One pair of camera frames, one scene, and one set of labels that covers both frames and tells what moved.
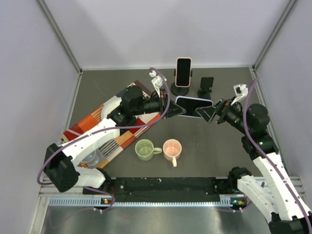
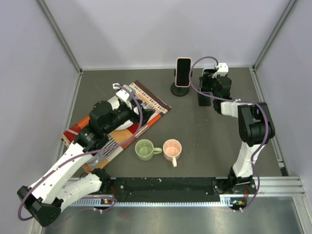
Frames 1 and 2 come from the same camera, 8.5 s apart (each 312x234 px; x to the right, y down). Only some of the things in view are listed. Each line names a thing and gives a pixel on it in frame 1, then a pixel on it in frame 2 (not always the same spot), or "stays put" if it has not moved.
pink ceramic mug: [172, 150] stays put
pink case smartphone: [183, 72] stays put
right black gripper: [221, 108] -> [203, 81]
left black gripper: [173, 109] -> [146, 112]
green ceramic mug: [145, 150] stays put
